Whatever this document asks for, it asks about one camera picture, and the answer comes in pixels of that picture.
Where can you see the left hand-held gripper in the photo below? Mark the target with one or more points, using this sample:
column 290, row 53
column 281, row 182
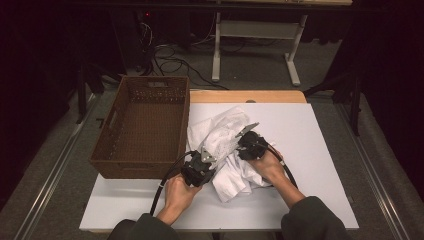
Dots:
column 198, row 170

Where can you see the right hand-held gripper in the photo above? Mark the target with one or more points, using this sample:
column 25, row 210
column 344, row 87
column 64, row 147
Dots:
column 253, row 146

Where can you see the white mesh laundry bag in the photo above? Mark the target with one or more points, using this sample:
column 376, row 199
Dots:
column 220, row 133

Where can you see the brown woven basket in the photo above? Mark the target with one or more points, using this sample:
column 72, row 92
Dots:
column 146, row 133

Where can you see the person's right hand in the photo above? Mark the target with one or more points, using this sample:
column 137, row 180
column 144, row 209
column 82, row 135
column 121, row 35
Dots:
column 268, row 168

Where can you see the person's left hand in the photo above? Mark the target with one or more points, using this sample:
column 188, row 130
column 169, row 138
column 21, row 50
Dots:
column 180, row 196

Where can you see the dark metal stand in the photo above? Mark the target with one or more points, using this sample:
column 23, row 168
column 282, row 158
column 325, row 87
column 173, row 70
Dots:
column 355, row 100
column 81, row 93

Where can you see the white metal desk frame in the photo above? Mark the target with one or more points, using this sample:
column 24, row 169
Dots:
column 256, row 29

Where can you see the metal floor rail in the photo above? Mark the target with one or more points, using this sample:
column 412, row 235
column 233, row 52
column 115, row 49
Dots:
column 50, row 183
column 376, row 186

